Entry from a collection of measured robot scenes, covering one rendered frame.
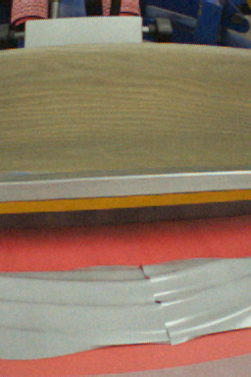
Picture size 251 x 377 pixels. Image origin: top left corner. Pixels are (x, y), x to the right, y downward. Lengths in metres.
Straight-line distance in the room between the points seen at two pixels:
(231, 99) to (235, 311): 0.12
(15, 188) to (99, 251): 0.06
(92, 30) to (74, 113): 0.28
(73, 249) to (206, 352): 0.11
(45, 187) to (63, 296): 0.06
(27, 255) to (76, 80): 0.09
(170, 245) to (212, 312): 0.08
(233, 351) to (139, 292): 0.06
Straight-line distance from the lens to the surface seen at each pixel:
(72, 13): 0.83
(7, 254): 0.27
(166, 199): 0.29
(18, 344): 0.20
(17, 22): 0.66
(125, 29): 0.54
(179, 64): 0.26
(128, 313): 0.21
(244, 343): 0.20
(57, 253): 0.27
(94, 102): 0.26
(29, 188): 0.25
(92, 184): 0.25
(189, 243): 0.28
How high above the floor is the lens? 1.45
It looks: 51 degrees down
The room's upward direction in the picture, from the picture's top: 8 degrees clockwise
